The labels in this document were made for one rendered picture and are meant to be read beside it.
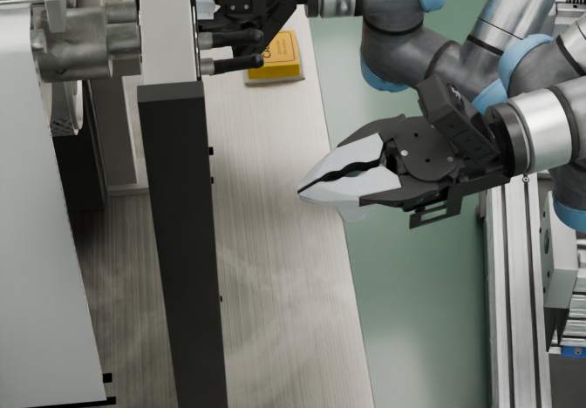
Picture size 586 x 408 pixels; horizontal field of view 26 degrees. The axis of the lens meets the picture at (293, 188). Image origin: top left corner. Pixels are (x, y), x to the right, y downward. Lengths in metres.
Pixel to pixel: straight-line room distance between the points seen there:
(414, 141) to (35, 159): 0.34
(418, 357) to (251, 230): 1.03
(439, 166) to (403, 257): 1.51
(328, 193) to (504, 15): 0.46
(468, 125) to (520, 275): 1.26
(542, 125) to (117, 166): 0.59
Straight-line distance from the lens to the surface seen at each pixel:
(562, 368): 2.30
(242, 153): 1.63
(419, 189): 1.15
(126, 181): 1.58
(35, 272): 1.23
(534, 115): 1.19
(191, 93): 0.94
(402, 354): 2.52
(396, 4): 1.52
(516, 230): 2.44
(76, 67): 1.12
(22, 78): 1.03
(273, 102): 1.69
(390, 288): 2.61
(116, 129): 1.51
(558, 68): 1.36
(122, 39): 1.13
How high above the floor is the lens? 2.11
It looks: 50 degrees down
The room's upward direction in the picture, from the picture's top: straight up
